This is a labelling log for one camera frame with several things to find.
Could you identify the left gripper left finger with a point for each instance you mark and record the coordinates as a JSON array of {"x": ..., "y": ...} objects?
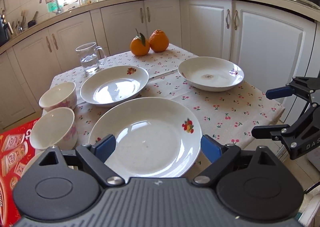
[{"x": 93, "y": 158}]

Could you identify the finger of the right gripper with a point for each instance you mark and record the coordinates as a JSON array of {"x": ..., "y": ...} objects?
[
  {"x": 267, "y": 132},
  {"x": 281, "y": 92}
]

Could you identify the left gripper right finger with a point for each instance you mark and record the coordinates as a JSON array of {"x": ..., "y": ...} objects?
[{"x": 220, "y": 157}]

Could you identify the pink floral bowl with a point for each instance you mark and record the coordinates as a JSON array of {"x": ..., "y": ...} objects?
[
  {"x": 62, "y": 95},
  {"x": 55, "y": 128}
]

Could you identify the large white fruit-print plate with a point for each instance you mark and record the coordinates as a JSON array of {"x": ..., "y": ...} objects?
[{"x": 155, "y": 138}]

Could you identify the white kitchen cabinets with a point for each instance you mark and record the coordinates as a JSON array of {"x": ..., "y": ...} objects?
[{"x": 272, "y": 40}]

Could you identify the kitchen faucet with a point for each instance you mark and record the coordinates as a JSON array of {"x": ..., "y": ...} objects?
[{"x": 52, "y": 6}]

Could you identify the cherry print tablecloth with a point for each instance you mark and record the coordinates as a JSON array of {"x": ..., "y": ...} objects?
[{"x": 227, "y": 117}]

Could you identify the stained white plate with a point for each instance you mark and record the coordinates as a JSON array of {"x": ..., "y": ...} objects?
[{"x": 211, "y": 74}]

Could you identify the red printed carton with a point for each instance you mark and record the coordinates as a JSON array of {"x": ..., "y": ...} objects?
[{"x": 16, "y": 152}]

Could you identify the glass mug with water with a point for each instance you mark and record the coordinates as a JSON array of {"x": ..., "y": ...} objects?
[{"x": 91, "y": 56}]

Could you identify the orange with leaf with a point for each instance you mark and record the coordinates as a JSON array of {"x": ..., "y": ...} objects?
[{"x": 139, "y": 46}]

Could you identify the bumpy orange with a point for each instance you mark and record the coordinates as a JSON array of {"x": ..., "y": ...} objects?
[{"x": 159, "y": 41}]

